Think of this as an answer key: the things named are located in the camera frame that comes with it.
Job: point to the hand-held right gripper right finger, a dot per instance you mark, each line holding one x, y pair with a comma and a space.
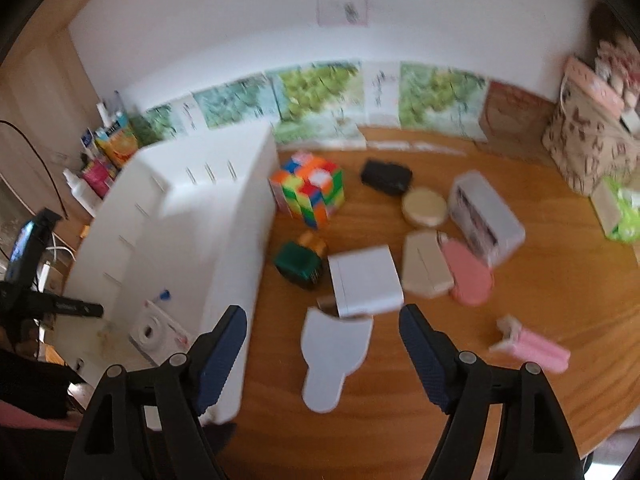
422, 355

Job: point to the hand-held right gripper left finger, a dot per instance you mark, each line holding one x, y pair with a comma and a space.
225, 355

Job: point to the beige wedge-shaped case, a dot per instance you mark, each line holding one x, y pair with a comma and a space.
425, 265

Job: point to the white hand mirror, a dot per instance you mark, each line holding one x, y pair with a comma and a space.
332, 350

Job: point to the pink pear-shaped case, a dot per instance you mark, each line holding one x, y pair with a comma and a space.
467, 275

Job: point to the white square adapter box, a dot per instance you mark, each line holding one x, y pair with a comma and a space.
365, 280

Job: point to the pink hair rollers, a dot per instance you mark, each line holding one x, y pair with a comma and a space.
537, 350

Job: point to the green bottle gold cap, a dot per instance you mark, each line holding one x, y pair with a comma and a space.
297, 262

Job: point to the white plastic storage box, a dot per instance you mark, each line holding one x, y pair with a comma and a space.
200, 210

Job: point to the round beige compact case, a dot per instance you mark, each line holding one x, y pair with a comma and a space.
424, 207

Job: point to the translucent plastic box purple label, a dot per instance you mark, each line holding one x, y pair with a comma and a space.
487, 215

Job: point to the black zip case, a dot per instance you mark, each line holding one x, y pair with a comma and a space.
385, 177

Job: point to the multicoloured puzzle cube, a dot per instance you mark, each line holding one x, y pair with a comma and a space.
310, 190

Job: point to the white plastic bottle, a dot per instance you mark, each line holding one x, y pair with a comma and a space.
82, 192

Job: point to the pink snack packet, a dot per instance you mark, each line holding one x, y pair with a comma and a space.
99, 177

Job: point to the black tripod stand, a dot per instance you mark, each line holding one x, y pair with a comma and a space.
30, 250

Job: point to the orange juice carton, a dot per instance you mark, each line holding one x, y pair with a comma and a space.
119, 142

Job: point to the green tissue pack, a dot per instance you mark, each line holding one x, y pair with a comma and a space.
620, 210

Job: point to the green grape print cardboard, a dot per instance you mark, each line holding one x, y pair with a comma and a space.
442, 97
320, 95
230, 100

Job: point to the brown cardboard sheet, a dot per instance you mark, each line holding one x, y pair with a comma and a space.
515, 112

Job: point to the beige letter-print tote bag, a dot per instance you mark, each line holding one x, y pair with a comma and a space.
585, 145

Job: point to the pink pouch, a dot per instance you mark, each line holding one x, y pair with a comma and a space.
592, 82

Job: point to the wooden cabinet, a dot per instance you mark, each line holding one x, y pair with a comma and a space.
45, 85

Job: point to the pink plush toy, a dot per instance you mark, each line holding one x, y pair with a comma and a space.
617, 65

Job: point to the pink-bordered wall paper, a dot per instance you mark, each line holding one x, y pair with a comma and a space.
342, 5

